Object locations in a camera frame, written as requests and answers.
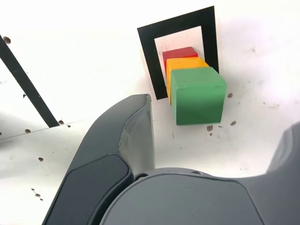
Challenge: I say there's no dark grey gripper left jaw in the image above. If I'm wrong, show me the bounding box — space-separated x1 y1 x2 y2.
43 93 156 225

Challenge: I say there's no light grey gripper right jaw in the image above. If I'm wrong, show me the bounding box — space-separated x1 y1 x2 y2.
99 121 300 225

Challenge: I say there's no green cube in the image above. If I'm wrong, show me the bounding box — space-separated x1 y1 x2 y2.
170 67 228 126

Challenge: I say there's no yellow cube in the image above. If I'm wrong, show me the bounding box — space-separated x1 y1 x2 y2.
165 56 210 106

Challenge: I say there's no red cube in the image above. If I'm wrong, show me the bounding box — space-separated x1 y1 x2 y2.
162 46 199 62

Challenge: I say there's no black tape square outline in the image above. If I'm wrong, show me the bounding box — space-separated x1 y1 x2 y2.
137 5 220 100

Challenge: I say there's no black tape strip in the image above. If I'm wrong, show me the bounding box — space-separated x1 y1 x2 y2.
0 35 60 128

